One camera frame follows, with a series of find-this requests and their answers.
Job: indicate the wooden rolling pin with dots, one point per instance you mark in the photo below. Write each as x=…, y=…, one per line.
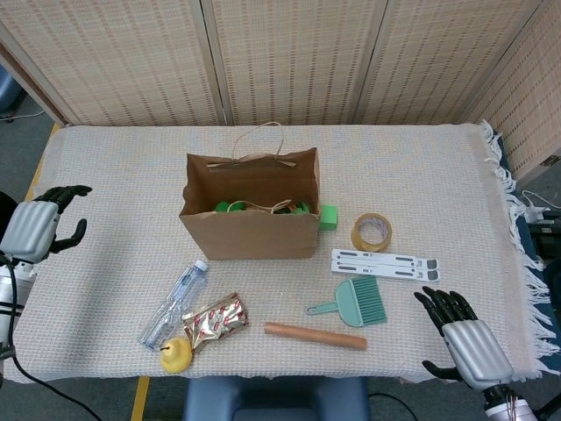
x=315, y=335

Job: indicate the white folding laptop stand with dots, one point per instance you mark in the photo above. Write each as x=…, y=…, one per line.
x=381, y=268

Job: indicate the green foam cube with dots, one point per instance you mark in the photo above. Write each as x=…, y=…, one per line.
x=329, y=218

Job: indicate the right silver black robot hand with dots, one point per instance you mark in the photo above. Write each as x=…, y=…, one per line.
x=477, y=353

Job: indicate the brown paper bag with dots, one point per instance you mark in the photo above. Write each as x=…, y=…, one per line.
x=254, y=237

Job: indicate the yellow pear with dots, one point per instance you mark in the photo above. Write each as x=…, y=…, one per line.
x=175, y=357

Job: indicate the woven folding screen panel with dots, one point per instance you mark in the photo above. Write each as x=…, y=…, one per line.
x=438, y=57
x=293, y=57
x=109, y=57
x=534, y=109

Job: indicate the green plastic bottle red cap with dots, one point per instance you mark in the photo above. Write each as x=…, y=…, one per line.
x=302, y=209

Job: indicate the dark blue table cover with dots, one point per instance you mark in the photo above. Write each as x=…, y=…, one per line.
x=521, y=232

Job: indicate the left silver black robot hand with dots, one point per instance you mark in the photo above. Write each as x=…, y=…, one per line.
x=30, y=228

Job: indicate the white power strip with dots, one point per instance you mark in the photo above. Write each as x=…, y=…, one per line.
x=534, y=214

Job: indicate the gold foil snack packet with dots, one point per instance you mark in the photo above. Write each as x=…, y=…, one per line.
x=217, y=320

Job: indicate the brass screen hinge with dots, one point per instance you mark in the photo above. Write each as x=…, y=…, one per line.
x=550, y=161

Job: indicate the teal hand brush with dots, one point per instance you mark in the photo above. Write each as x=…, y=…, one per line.
x=370, y=300

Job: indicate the blue grey barrel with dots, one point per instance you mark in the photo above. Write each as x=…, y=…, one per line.
x=8, y=92

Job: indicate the green toy building brick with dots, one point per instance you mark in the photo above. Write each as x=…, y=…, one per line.
x=228, y=206

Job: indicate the black box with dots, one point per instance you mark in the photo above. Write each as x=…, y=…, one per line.
x=548, y=239

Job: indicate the teal dustpan brush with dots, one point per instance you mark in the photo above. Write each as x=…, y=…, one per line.
x=346, y=302

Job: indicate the clear plastic water bottle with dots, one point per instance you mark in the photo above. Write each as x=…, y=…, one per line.
x=175, y=298

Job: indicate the clear packing tape roll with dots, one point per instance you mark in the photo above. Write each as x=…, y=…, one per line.
x=370, y=246

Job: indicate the beige woven tablecloth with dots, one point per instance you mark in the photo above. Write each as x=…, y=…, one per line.
x=122, y=175

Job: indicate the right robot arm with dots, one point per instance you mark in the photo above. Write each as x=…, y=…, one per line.
x=506, y=405

